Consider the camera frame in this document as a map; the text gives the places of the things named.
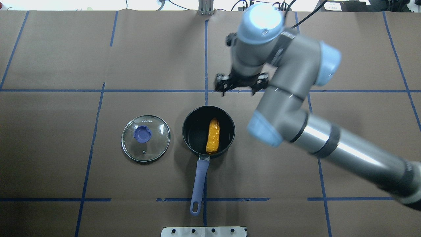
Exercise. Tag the silver aluminium frame post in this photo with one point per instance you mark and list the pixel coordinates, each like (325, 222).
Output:
(205, 7)

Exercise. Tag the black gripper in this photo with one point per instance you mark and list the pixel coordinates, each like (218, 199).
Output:
(243, 80)

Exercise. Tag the glass pot lid purple knob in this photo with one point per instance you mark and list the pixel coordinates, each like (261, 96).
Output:
(145, 138)

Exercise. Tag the black box with label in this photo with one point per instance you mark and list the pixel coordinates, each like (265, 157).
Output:
(342, 6)

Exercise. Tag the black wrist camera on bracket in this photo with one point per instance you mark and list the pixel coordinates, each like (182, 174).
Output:
(230, 39)

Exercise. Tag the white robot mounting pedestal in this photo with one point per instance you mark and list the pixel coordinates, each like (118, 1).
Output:
(205, 231)

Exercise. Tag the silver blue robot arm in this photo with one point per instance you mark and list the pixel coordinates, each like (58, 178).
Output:
(268, 56)

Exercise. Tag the yellow toy corn cob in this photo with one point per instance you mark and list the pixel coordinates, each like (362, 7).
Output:
(213, 139)

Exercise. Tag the dark blue saucepan purple handle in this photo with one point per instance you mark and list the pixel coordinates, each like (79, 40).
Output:
(195, 133)

